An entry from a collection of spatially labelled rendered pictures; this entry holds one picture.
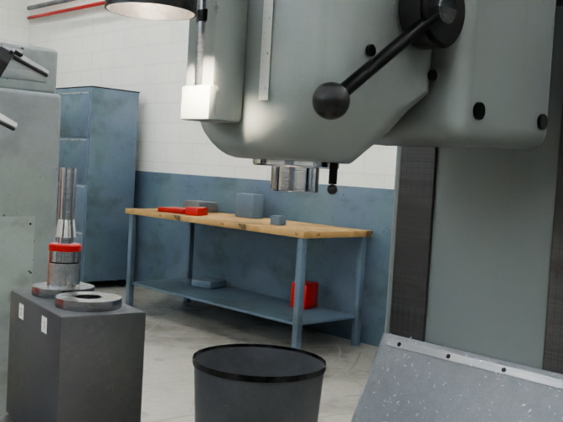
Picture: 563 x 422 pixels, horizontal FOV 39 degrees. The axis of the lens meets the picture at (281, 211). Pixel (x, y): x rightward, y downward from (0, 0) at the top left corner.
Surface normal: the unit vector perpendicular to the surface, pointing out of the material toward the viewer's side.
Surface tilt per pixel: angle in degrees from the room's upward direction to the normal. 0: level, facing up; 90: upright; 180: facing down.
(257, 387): 94
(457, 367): 63
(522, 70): 90
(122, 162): 90
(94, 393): 90
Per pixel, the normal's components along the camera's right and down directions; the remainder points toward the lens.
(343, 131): 0.56, 0.60
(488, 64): 0.70, 0.07
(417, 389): -0.62, -0.44
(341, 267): -0.71, 0.00
